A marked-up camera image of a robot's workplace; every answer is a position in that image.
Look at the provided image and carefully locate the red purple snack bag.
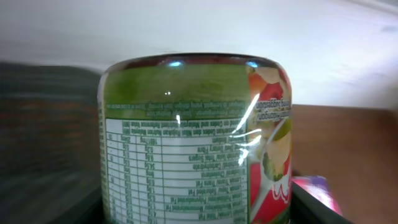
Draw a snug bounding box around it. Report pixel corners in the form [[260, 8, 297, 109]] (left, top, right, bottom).
[[293, 175, 343, 216]]

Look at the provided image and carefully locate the green lid jar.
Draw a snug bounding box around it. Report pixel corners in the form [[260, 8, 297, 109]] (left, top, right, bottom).
[[98, 54, 292, 223]]

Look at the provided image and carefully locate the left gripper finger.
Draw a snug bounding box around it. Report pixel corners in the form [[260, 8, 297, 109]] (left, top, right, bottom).
[[290, 182, 353, 224]]

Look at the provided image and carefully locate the dark grey plastic basket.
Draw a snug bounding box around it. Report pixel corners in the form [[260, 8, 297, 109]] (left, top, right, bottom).
[[1, 62, 104, 224]]

